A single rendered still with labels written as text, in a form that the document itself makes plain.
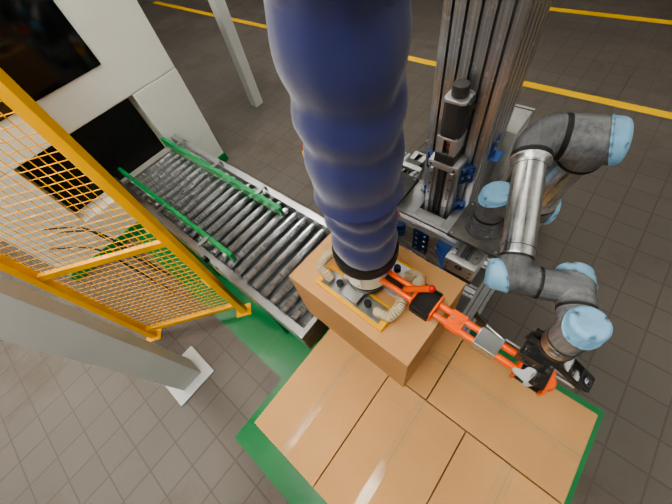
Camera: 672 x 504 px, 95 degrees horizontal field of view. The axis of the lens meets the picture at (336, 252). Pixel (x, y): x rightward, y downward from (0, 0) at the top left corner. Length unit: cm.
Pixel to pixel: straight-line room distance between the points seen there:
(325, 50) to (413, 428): 150
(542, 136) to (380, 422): 131
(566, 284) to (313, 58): 67
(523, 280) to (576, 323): 13
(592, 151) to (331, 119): 66
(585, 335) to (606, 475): 174
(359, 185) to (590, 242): 252
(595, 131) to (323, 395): 145
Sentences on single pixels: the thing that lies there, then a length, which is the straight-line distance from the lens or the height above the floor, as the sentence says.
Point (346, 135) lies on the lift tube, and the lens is 59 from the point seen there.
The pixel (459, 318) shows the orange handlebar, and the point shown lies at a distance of 107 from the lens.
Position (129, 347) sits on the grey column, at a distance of 204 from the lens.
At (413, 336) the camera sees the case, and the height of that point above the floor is 107.
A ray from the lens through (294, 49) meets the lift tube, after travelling 54.
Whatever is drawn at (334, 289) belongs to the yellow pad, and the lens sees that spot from 124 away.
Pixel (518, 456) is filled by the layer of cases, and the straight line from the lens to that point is 173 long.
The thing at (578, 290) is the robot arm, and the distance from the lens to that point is 83.
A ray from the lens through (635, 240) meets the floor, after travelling 319.
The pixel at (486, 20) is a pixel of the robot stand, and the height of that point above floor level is 174.
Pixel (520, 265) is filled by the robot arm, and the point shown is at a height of 154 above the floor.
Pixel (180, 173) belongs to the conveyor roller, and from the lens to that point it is 313.
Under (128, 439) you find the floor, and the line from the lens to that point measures 282.
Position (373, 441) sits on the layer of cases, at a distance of 166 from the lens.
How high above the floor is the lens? 220
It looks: 56 degrees down
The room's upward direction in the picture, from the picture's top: 16 degrees counter-clockwise
